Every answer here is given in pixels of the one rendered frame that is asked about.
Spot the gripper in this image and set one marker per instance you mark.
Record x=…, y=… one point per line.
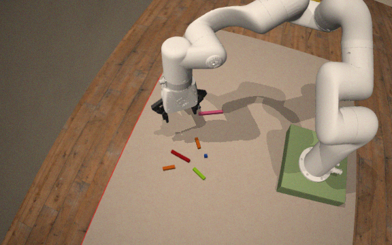
x=175, y=101

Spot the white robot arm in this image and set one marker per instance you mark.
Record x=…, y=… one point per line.
x=349, y=80

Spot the red rod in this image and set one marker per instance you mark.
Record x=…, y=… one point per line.
x=180, y=156

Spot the lime green rod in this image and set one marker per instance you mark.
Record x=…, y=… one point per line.
x=199, y=173

